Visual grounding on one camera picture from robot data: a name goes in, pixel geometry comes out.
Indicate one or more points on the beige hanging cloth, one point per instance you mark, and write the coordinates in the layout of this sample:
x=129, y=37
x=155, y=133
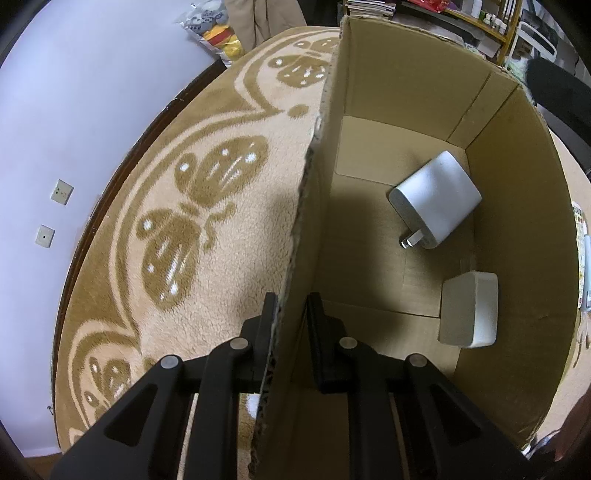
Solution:
x=258, y=18

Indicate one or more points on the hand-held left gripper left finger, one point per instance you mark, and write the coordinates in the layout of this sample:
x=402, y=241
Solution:
x=257, y=344

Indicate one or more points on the white plug charger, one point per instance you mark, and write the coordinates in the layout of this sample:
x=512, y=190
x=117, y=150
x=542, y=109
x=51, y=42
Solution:
x=434, y=194

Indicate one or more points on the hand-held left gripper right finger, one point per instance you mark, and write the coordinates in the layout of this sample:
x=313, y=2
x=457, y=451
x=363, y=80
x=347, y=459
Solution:
x=323, y=350

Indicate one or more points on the beige butterfly print blanket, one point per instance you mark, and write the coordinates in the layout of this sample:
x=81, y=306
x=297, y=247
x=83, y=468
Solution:
x=161, y=138

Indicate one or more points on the plastic bag of plush toys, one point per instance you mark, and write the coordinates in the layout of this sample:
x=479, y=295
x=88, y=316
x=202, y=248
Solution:
x=210, y=25

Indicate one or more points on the wooden shelf with clutter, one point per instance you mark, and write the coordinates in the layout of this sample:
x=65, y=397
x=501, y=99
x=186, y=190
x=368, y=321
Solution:
x=501, y=44

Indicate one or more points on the colourful sticker sheet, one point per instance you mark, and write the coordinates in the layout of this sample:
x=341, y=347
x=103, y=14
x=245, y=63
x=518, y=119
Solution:
x=582, y=240

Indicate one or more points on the black chair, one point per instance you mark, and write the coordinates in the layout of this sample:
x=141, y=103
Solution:
x=558, y=101

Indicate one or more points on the round-hole wall socket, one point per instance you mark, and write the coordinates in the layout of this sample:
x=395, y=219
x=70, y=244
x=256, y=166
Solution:
x=45, y=237

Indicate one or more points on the brown cardboard box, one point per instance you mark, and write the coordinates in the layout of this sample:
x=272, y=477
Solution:
x=369, y=92

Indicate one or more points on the three-hole wall socket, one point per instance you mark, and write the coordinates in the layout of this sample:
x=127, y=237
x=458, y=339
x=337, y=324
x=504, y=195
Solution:
x=62, y=192

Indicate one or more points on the small white rectangular case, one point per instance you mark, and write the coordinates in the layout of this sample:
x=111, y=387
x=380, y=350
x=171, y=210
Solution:
x=468, y=309

